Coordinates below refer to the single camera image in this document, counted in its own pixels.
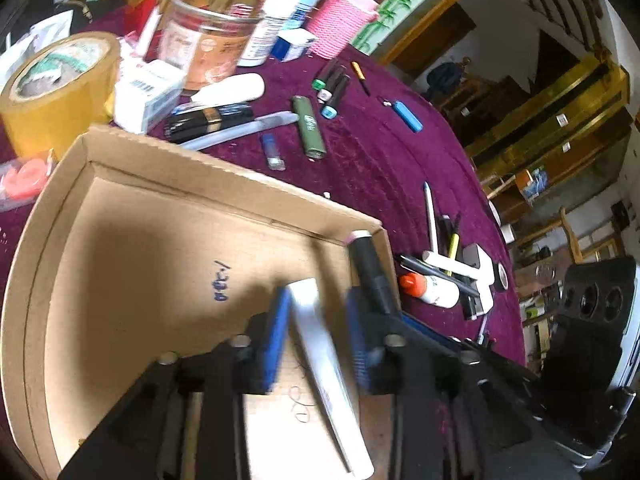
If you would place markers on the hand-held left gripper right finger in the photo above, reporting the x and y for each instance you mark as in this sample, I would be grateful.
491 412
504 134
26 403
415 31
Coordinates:
357 355

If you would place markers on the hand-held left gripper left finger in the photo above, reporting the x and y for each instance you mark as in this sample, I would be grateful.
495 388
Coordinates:
272 345

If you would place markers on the white printed tube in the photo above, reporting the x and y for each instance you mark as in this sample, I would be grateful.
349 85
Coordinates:
320 355

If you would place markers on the black marker pink cap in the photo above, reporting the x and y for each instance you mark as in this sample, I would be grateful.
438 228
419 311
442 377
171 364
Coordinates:
367 270

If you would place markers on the white plastic stick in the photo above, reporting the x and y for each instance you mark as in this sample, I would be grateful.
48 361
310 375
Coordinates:
450 263

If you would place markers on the yellow highlighter pen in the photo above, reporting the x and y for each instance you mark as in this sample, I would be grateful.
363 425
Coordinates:
453 247

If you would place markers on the shallow cardboard box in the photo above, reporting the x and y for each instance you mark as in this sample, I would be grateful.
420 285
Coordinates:
150 260

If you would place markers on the black printed marker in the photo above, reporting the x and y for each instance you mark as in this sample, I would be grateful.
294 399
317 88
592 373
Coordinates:
445 230

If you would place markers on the white pen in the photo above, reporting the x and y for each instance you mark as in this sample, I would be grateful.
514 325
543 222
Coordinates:
431 215

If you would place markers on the white glue bottle orange cap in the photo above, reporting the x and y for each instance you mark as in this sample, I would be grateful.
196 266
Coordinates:
435 290

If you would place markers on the black pen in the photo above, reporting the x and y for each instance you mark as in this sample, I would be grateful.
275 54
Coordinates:
415 263

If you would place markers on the black tape roll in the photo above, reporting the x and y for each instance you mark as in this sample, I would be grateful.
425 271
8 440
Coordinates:
501 280

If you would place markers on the wooden chair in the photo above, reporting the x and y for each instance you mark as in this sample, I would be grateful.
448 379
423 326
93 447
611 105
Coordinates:
570 232

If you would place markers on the blue orange packet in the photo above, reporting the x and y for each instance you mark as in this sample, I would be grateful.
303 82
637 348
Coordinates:
532 182

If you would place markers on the small blue lighter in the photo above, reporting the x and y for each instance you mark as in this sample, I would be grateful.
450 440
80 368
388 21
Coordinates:
271 152

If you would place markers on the silver pen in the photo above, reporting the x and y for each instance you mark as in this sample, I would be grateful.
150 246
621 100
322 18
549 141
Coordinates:
240 130

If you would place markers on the green lighter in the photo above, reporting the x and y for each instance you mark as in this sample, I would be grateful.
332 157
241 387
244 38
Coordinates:
309 127

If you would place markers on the black gold cosmetic tube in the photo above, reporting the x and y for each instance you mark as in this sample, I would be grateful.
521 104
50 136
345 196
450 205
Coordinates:
205 121

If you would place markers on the long blue lighter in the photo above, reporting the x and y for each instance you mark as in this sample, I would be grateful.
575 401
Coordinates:
407 116

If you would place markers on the golden wooden cabinet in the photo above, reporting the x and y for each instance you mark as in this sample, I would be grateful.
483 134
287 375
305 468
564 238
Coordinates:
550 110

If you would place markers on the black marker white cap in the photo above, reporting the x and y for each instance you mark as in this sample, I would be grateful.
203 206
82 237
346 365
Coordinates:
334 82

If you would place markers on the black marker green cap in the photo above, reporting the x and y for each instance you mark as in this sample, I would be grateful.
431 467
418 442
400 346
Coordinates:
325 76

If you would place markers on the white barcode box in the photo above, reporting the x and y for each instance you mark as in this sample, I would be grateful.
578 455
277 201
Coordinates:
145 95

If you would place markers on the orange pen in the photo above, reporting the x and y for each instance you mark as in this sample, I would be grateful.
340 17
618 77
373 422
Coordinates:
357 71

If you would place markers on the pink items plastic bag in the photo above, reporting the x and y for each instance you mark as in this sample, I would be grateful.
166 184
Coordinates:
25 180

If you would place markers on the small blue white box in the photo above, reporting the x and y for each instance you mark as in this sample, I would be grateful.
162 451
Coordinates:
292 42

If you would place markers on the glass jar orange label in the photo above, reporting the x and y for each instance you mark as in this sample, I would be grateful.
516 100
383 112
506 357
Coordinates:
200 50

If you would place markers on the tan packing tape roll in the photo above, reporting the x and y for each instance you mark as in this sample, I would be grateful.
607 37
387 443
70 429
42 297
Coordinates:
65 105

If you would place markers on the white printed bottle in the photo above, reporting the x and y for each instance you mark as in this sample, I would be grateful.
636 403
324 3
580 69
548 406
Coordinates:
265 25

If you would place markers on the pink woven thermos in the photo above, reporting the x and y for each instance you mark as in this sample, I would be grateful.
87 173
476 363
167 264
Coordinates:
335 15

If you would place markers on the black bag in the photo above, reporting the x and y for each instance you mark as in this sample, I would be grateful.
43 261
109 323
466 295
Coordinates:
75 12

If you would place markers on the white plastic bag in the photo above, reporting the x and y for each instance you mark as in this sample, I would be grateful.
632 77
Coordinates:
30 42

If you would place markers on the bamboo painted door frame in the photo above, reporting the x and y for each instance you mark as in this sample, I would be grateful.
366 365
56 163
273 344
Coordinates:
400 5

